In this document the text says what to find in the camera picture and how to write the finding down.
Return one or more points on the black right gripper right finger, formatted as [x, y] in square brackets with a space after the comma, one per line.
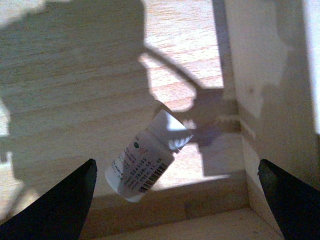
[294, 204]

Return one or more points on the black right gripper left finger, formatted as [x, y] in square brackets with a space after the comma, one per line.
[60, 213]

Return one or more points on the wooden drawer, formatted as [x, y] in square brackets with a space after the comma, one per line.
[79, 78]

